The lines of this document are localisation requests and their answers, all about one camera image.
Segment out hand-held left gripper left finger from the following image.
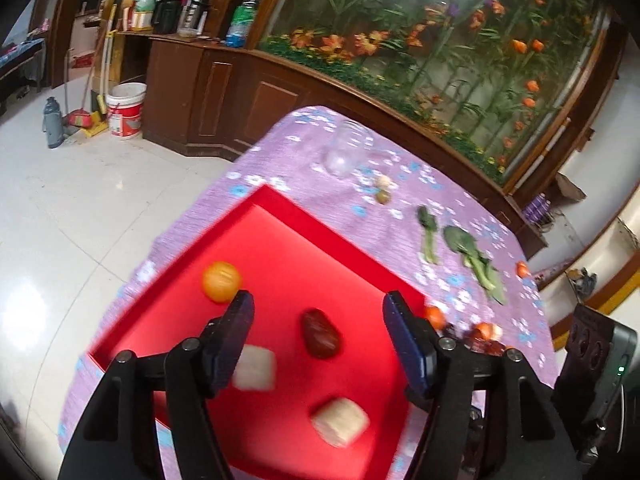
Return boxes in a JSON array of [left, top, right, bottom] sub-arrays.
[[57, 290, 256, 480]]

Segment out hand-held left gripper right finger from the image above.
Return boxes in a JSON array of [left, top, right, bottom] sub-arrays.
[[382, 290, 583, 480]]

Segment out red date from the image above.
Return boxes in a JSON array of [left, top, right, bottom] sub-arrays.
[[462, 337, 506, 357], [300, 308, 343, 360]]

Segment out red tray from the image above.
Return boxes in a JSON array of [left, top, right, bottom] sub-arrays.
[[87, 184, 428, 480]]

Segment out dark object on shelf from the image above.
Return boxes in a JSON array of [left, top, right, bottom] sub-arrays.
[[567, 267, 598, 301]]

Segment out small bok choy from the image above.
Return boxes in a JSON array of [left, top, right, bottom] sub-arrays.
[[417, 205, 443, 265]]

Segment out large bok choy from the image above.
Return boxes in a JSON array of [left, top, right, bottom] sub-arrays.
[[442, 225, 507, 306]]

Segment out purple floral tablecloth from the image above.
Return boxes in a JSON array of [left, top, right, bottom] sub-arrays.
[[57, 105, 561, 480]]

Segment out purple spray cans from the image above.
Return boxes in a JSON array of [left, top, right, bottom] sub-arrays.
[[525, 194, 548, 223]]

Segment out cardboard box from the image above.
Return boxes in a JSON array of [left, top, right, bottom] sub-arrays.
[[555, 172, 587, 201]]

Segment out clear glass jar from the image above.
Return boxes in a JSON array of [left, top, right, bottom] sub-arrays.
[[322, 120, 373, 178]]

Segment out brown wooden cabinet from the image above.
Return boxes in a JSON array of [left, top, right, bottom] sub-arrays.
[[142, 35, 551, 261]]

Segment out white plastic bucket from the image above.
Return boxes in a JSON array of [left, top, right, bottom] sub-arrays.
[[106, 82, 147, 140]]

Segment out broom and dustpan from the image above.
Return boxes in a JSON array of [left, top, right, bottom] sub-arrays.
[[81, 5, 117, 139]]

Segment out red broom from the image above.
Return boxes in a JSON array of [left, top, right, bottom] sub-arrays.
[[64, 57, 95, 129]]

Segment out grey water bottle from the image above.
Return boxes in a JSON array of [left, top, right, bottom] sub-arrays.
[[42, 97, 65, 149]]

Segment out glass artificial flower display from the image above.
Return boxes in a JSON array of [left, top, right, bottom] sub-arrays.
[[257, 0, 608, 181]]

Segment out large plastic water bottle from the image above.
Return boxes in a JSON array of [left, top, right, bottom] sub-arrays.
[[226, 0, 261, 48]]

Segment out black kettle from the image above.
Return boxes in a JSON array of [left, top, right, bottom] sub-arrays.
[[151, 0, 182, 35]]

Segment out black steel thermos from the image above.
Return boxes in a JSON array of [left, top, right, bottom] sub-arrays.
[[177, 0, 215, 37]]

